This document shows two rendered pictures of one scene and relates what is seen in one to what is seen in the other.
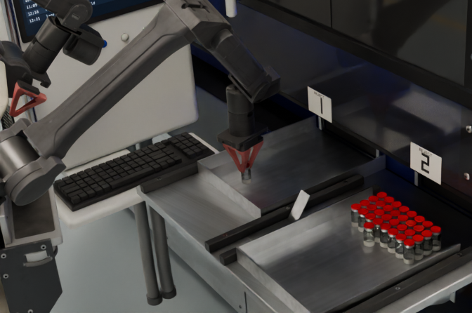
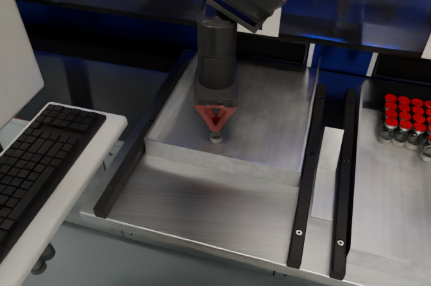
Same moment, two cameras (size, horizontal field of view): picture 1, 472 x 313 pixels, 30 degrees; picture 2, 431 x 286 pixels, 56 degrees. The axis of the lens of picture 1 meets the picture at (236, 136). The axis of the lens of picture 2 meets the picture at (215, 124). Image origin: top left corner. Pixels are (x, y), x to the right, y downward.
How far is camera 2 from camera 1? 1.47 m
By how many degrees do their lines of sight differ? 38
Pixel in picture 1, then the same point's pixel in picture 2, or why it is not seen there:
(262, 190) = (245, 143)
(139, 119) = not seen: outside the picture
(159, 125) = (9, 108)
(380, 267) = not seen: outside the picture
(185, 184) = (145, 176)
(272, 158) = not seen: hidden behind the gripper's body
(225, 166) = (169, 130)
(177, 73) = (10, 35)
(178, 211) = (181, 223)
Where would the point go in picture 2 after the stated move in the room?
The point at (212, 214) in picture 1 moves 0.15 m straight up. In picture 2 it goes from (229, 204) to (231, 132)
